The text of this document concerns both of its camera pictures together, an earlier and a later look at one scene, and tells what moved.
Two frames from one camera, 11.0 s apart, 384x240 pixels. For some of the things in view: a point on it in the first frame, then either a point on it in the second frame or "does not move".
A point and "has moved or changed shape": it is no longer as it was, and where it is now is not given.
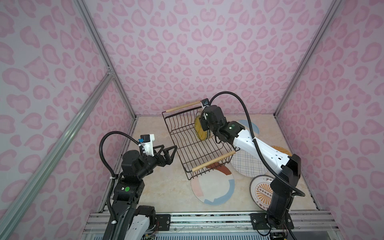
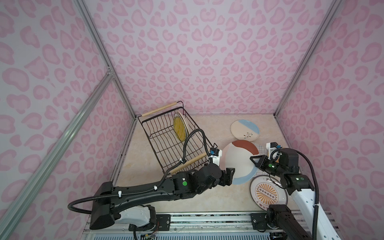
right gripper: [203, 121] → [262, 162]
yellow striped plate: [201, 134] → [179, 128]
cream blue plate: [244, 123] does not move
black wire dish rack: [194, 153] has moved or changed shape
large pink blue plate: [213, 184] → [236, 155]
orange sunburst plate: [261, 191] does not move
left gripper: [168, 160] → [223, 180]
